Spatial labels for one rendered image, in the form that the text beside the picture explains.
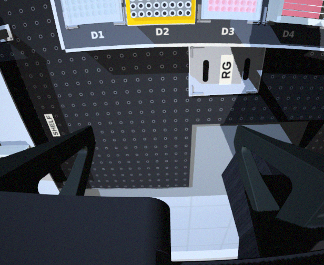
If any translucent white well plate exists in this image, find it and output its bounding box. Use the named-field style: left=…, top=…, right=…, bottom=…
left=60, top=0, right=124, bottom=26

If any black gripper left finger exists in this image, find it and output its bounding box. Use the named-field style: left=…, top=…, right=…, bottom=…
left=0, top=126, right=96, bottom=196

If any white well plate with pink samples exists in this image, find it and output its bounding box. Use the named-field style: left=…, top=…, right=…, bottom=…
left=201, top=0, right=262, bottom=21

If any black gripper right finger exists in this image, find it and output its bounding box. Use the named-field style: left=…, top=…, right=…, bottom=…
left=234, top=125, right=324, bottom=257

